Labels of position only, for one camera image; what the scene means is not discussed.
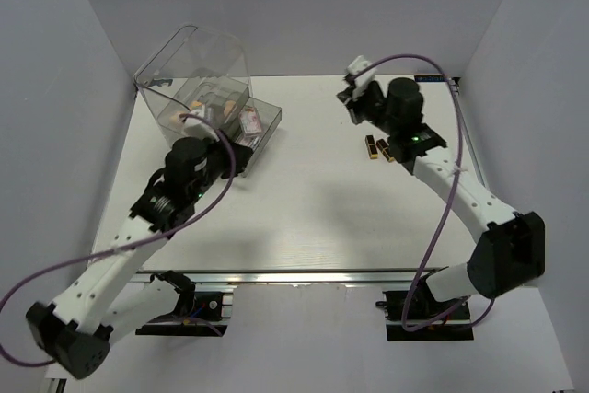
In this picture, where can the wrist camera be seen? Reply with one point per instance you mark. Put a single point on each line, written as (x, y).
(359, 74)
(197, 122)

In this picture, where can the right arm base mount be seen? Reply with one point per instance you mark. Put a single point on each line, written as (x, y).
(453, 327)

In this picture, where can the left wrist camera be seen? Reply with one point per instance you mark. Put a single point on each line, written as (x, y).
(197, 122)

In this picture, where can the blue table label sticker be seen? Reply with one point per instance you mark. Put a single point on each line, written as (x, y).
(429, 78)

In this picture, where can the clear acrylic makeup organizer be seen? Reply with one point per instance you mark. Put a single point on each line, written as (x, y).
(211, 66)

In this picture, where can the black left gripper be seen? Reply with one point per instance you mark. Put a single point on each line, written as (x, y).
(242, 156)

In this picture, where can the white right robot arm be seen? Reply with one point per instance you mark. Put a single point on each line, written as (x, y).
(509, 246)

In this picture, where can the beige small makeup sponge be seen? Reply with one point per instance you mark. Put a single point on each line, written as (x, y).
(230, 108)

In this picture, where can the pink clear eyelash box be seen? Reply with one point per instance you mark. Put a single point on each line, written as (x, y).
(250, 122)

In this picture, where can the black gold lipstick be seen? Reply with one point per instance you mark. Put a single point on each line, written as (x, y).
(383, 148)
(371, 146)

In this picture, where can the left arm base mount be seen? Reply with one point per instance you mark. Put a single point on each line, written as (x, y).
(198, 312)

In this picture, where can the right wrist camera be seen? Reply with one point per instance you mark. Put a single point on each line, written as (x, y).
(359, 74)

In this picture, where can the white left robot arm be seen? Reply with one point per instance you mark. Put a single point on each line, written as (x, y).
(79, 326)

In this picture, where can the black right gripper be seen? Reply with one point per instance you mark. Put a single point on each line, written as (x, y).
(353, 104)

